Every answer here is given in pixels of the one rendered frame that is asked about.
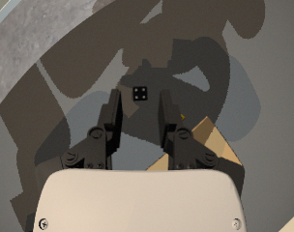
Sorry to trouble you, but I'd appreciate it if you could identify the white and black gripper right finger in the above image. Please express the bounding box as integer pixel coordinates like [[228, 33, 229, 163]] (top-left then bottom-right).
[[158, 89, 245, 198]]

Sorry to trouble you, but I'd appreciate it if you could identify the orange flat mat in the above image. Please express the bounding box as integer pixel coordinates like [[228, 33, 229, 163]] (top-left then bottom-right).
[[146, 117, 243, 171]]

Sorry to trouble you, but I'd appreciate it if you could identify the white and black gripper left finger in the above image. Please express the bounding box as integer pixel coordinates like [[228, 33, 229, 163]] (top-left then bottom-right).
[[35, 89, 123, 197]]

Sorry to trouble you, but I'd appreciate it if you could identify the black die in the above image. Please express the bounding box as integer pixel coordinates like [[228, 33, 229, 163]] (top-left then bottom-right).
[[132, 86, 147, 101]]

